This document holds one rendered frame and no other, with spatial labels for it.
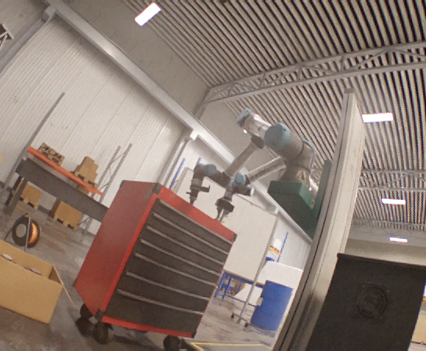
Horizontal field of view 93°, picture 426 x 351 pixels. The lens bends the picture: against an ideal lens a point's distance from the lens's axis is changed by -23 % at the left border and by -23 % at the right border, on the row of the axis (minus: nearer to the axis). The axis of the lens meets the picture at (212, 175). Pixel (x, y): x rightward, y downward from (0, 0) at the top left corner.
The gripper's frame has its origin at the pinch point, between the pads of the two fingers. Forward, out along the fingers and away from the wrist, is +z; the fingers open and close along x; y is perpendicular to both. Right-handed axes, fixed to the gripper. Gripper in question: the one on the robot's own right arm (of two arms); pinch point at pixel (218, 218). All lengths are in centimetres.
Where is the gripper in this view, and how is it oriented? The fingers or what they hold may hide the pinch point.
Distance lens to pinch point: 183.8
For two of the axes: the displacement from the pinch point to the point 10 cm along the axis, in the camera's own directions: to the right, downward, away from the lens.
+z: -3.8, 8.6, -3.3
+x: 8.4, 4.7, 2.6
